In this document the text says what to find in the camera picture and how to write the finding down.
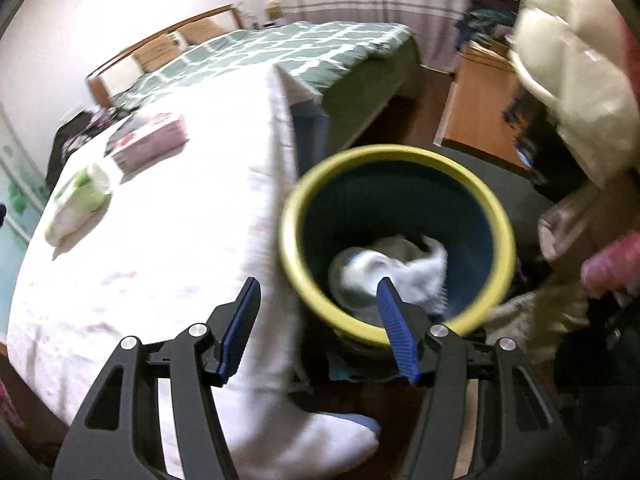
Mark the wooden bed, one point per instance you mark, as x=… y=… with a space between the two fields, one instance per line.
x=150 y=45

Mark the green and white plastic packet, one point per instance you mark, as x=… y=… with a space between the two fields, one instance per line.
x=77 y=200

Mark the brown bear face pillow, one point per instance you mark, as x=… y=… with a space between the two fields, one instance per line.
x=160 y=50

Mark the wide pink and white curtain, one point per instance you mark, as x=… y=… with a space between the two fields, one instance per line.
x=425 y=10

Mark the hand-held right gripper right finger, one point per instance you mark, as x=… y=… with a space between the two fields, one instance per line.
x=397 y=335

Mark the white paper bowl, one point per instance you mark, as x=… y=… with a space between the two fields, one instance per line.
x=350 y=280

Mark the green plaid duvet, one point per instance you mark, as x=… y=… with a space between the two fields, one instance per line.
x=300 y=45

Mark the beige tissue box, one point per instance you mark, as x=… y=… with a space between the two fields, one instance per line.
x=273 y=10

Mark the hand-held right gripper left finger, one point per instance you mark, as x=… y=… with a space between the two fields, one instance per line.
x=242 y=325

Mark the dark bin with yellow rim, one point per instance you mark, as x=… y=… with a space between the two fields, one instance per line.
x=450 y=210

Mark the red quilted jacket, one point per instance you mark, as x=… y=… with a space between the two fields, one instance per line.
x=612 y=265

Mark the dark clothes pile on nightstand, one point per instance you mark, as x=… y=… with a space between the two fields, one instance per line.
x=75 y=130

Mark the clear plastic bag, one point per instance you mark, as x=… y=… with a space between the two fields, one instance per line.
x=560 y=230

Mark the cream puffer jacket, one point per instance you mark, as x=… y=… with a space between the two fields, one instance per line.
x=570 y=60

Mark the pink carton box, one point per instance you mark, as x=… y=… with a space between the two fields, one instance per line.
x=150 y=142

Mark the clothes pile on desk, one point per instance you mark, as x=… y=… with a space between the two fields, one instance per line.
x=485 y=20

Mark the white tissue paper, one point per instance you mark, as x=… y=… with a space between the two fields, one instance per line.
x=420 y=270

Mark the glass wardrobe sliding door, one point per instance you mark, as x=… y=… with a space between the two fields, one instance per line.
x=15 y=185

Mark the wooden desk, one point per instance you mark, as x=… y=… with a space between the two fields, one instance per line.
x=480 y=105

